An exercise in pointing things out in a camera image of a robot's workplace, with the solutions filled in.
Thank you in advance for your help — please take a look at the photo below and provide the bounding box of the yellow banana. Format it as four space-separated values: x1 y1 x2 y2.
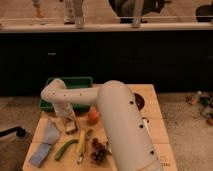
76 129 86 156

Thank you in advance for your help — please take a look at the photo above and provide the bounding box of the crumpled grey cloth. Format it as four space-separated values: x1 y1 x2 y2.
42 120 60 144

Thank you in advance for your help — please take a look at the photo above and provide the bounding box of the black chair base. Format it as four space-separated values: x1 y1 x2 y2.
0 126 26 137

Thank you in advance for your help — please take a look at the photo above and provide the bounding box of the white railing beam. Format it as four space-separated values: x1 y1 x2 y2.
0 22 213 33

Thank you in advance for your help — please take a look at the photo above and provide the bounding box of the dark grape bunch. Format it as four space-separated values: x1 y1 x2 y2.
91 138 107 164

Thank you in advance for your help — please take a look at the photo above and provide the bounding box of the orange tomato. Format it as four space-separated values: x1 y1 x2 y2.
88 110 99 124

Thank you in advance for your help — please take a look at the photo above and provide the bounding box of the red plate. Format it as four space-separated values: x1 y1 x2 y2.
135 93 145 110

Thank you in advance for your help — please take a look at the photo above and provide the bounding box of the green chili pepper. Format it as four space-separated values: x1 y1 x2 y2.
54 139 78 161

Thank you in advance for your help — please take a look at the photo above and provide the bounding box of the brown white eraser block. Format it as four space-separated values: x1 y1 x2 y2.
65 120 78 135

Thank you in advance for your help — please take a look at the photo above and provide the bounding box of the green plastic tray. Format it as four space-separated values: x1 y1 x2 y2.
39 76 93 113

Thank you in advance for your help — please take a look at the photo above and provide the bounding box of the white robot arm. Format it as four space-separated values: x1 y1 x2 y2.
41 79 163 171

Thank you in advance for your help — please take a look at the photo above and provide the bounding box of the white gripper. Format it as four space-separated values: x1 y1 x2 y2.
53 103 75 123

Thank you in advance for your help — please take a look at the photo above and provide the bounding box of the blue sponge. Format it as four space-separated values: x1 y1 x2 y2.
29 143 52 168

